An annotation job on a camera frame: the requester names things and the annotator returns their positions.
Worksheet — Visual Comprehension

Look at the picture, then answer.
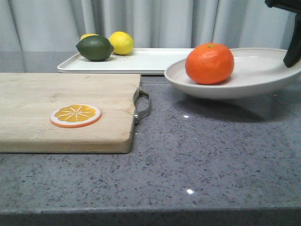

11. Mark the metal cutting board handle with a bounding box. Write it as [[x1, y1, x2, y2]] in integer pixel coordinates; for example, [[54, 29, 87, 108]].
[[134, 89, 151, 126]]

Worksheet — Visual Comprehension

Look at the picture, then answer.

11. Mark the black gripper finger at plate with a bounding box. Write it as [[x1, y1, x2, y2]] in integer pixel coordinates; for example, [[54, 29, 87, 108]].
[[283, 13, 301, 68]]

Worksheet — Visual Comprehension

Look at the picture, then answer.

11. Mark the yellow lemon behind lime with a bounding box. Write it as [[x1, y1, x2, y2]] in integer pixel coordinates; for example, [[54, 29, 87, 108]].
[[80, 33, 98, 40]]

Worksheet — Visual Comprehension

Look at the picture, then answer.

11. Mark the wooden cutting board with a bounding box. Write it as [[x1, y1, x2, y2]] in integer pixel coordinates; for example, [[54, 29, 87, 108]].
[[0, 73, 141, 153]]

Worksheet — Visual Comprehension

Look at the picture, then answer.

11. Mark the white rectangular tray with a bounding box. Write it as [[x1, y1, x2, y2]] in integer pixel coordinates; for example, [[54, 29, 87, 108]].
[[57, 48, 192, 75]]

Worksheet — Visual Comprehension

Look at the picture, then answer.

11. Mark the orange slice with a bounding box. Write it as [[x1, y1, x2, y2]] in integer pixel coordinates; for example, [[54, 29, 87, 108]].
[[49, 103, 102, 128]]

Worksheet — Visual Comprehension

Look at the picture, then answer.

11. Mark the green lime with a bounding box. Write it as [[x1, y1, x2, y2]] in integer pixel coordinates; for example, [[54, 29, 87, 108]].
[[76, 35, 114, 61]]

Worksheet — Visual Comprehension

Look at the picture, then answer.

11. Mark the grey curtain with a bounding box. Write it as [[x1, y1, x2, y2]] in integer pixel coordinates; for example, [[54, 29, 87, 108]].
[[0, 0, 295, 51]]

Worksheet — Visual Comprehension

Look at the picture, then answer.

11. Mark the beige round plate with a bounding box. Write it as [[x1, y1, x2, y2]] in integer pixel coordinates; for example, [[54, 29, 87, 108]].
[[164, 48, 301, 99]]

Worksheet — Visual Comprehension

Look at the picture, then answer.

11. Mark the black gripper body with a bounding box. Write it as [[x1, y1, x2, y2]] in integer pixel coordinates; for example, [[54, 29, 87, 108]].
[[265, 0, 301, 13]]

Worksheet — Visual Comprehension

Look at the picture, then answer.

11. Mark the orange mandarin fruit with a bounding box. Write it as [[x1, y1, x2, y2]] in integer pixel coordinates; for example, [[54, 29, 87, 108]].
[[185, 43, 234, 85]]

